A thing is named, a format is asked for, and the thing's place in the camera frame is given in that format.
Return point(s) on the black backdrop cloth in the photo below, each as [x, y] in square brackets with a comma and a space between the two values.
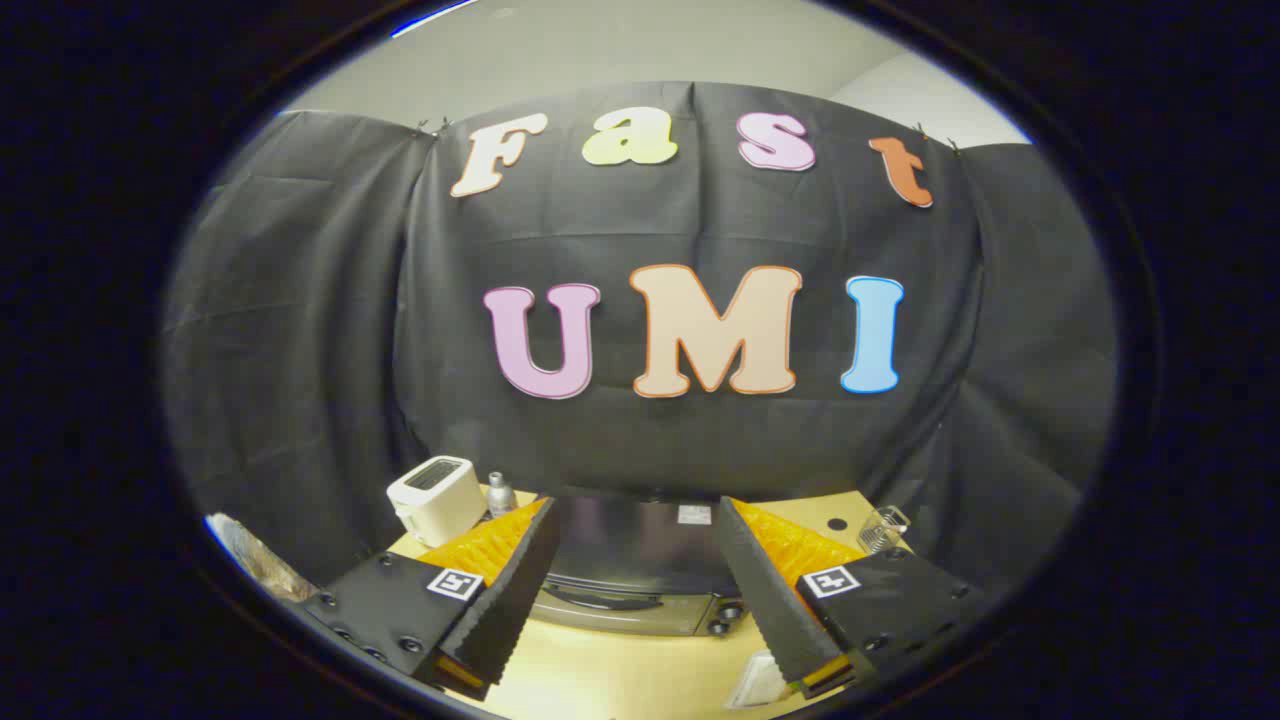
[300, 350]

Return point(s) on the white bread toaster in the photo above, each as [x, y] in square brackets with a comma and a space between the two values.
[435, 500]

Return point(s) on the small silver bottle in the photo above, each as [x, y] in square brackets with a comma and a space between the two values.
[500, 497]

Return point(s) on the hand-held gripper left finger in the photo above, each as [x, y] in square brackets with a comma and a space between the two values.
[510, 610]

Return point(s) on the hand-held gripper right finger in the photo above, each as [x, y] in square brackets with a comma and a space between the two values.
[765, 600]

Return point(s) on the black toaster oven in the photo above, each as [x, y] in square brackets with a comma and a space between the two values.
[640, 545]

